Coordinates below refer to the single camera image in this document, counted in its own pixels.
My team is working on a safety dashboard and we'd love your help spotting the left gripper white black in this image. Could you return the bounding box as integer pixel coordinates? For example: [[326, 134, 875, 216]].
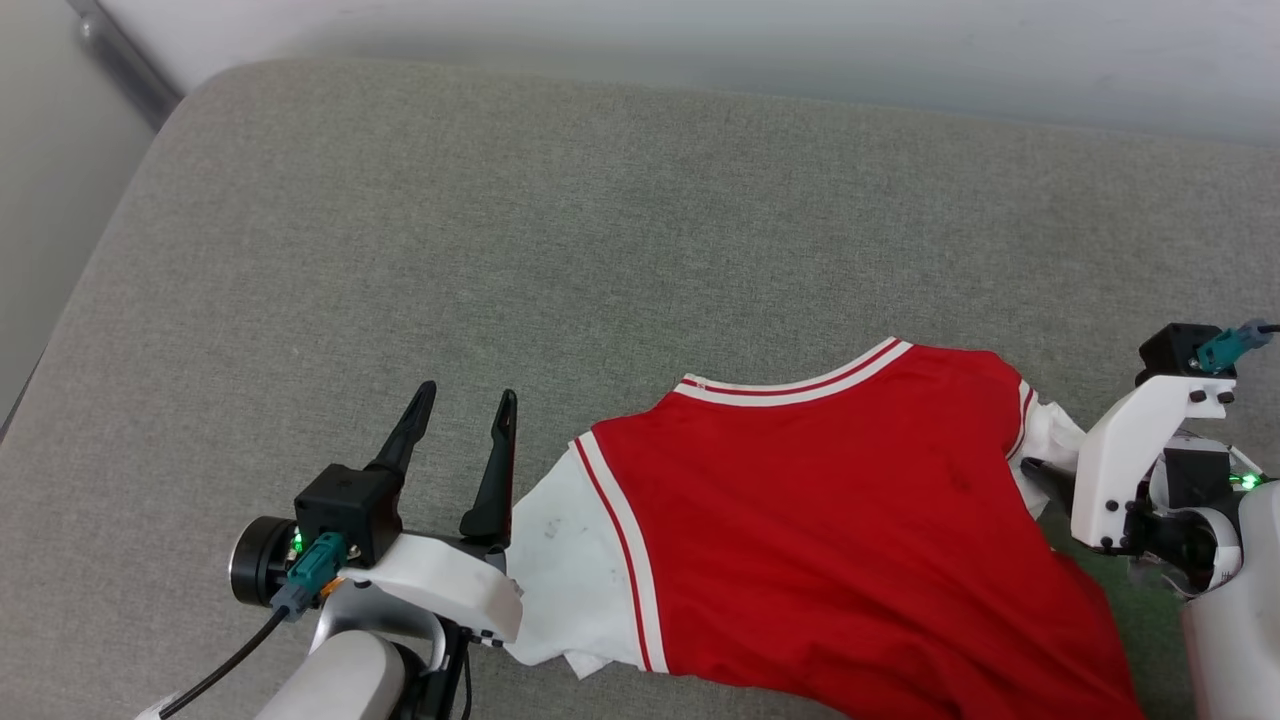
[[338, 380, 524, 647]]

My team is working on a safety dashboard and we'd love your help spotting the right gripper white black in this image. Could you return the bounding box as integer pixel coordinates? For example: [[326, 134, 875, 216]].
[[1020, 375, 1263, 601]]

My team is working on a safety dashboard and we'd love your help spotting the red and white jersey shirt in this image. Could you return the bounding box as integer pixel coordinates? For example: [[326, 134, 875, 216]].
[[505, 337, 1146, 720]]

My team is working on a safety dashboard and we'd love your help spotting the grey metal bar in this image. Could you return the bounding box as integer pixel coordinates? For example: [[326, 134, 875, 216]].
[[66, 0, 187, 133]]

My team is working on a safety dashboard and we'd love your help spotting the teal left camera cable connector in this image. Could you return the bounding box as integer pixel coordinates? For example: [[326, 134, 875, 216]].
[[270, 532, 347, 623]]

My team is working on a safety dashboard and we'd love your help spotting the teal camera cable connector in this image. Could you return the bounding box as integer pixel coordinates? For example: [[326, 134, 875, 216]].
[[270, 532, 347, 623], [1195, 320, 1276, 374]]

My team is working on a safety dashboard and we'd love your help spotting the teal right camera cable connector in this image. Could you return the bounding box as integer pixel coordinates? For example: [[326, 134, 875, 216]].
[[1195, 320, 1276, 374]]

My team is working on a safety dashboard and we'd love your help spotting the black left camera cable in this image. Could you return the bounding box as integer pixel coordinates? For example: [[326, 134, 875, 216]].
[[158, 605, 293, 720]]

